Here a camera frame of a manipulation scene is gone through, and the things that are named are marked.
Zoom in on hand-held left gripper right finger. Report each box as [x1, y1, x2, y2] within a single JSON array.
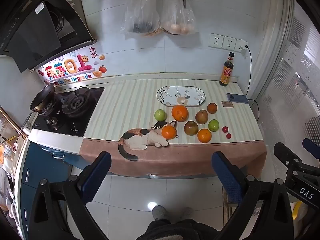
[[211, 151, 295, 240]]

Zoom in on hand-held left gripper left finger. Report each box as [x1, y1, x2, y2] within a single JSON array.
[[28, 151, 113, 240]]

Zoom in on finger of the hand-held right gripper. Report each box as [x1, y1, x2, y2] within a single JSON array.
[[273, 142, 304, 178], [302, 138, 320, 160]]

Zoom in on small orange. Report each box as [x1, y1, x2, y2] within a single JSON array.
[[197, 128, 212, 143], [161, 126, 176, 140]]

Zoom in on green apple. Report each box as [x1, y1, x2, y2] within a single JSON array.
[[154, 109, 167, 121], [208, 119, 220, 132]]

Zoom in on reddish brown apple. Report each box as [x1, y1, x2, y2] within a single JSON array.
[[195, 110, 208, 125], [184, 121, 199, 136]]

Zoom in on large orange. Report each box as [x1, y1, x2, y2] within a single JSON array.
[[171, 105, 188, 122]]

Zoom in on floral oval ceramic plate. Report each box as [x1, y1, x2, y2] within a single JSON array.
[[156, 86, 206, 106]]

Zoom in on yellow white container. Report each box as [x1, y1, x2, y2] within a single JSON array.
[[291, 200, 310, 228]]

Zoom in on person's right foot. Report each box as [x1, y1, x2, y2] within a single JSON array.
[[179, 207, 194, 220]]

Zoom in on person's foot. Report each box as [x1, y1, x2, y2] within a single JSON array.
[[179, 207, 194, 220], [152, 205, 167, 220]]

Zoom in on black gas stove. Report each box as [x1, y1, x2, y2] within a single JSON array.
[[31, 87, 105, 137]]

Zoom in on frosted glass sliding door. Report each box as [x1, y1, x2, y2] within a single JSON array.
[[257, 0, 320, 143]]

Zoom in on blue kitchen cabinet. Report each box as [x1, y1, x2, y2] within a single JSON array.
[[15, 140, 83, 233]]

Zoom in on person's left foot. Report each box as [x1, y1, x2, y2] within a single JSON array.
[[152, 205, 167, 220]]

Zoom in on person's dark trousers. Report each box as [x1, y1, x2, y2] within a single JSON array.
[[142, 219, 225, 240]]

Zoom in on blue smartphone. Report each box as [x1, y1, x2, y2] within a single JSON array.
[[227, 93, 250, 104]]

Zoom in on striped cat print tablecloth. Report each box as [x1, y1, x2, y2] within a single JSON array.
[[79, 79, 267, 178]]

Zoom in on black frying pan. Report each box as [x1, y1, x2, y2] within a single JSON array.
[[21, 83, 56, 133]]

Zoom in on wooden framed glass door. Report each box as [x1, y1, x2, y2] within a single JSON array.
[[0, 106, 28, 170]]

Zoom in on dark soy sauce bottle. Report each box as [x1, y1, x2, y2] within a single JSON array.
[[219, 52, 235, 87]]

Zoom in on black range hood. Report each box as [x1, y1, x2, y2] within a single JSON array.
[[0, 0, 97, 73]]

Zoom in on clear plastic bag with eggs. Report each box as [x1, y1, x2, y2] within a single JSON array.
[[160, 0, 197, 36]]

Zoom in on black charging cable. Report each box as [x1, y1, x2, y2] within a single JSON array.
[[245, 44, 260, 121]]

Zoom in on colourful wall sticker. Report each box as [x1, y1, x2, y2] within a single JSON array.
[[37, 46, 108, 87]]

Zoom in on white wall socket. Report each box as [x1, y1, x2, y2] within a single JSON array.
[[235, 39, 248, 54], [209, 33, 224, 49], [222, 36, 237, 51]]

